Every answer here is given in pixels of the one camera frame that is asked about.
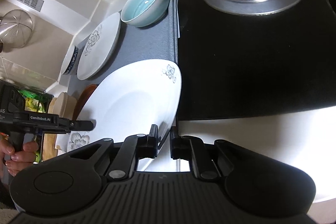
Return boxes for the large white floral plate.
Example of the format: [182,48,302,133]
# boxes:
[68,58,182,172]

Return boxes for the beige stacked bowls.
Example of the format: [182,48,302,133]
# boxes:
[48,92,77,119]

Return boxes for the person's left hand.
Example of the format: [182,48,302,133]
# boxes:
[1,139,39,178]

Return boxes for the white floral bowl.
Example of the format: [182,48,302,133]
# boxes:
[55,131,90,152]

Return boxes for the green snack packages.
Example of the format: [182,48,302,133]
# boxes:
[18,89,53,113]

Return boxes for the brown orange plate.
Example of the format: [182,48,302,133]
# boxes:
[72,84,98,120]

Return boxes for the wooden cutting board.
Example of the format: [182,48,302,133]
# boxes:
[42,133,58,161]

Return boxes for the blue patterned white bowl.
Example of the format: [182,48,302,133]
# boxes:
[60,45,79,75]

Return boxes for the grey floral plate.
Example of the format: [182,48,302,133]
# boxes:
[77,12,121,80]

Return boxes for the grey mat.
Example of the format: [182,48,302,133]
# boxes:
[63,0,179,98]

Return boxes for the metal mesh strainer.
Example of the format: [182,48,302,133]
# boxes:
[1,9,34,48]

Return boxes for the light blue ceramic bowl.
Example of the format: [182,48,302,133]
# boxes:
[121,0,170,27]

